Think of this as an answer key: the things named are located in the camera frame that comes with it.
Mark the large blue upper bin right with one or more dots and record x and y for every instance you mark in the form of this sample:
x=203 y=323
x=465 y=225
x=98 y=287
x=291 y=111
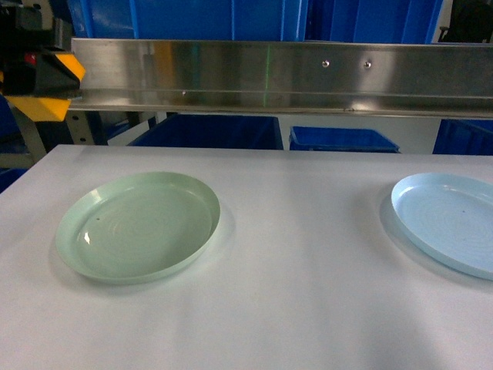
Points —
x=373 y=21

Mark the pale green plastic plate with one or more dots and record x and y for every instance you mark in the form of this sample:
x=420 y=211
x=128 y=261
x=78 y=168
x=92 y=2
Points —
x=139 y=228

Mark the blue bin below far right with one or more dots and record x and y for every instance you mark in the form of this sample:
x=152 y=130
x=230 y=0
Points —
x=464 y=137

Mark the stainless steel shelf rail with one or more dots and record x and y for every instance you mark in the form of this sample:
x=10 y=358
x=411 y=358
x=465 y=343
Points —
x=439 y=80

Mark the large blue bin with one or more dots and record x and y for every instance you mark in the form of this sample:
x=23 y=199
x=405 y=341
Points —
x=190 y=20
x=373 y=21

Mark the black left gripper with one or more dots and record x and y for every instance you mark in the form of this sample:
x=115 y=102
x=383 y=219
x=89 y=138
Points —
x=56 y=72

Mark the pale blue plastic plate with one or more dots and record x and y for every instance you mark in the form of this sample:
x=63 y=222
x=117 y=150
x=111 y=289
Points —
x=448 y=217

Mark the steel rack upright post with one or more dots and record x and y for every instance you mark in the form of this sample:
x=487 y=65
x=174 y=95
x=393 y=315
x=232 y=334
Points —
x=30 y=135

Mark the large blue upper bin left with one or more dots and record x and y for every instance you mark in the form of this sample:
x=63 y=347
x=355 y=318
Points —
x=190 y=20

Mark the yellow two-stud toy block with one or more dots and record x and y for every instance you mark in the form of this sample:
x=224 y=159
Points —
x=18 y=83

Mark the blue bin below centre-left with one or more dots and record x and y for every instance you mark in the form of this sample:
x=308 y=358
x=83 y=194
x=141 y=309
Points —
x=214 y=132

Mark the blue bin below centre-right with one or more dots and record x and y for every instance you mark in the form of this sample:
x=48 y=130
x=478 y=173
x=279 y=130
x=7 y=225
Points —
x=303 y=138

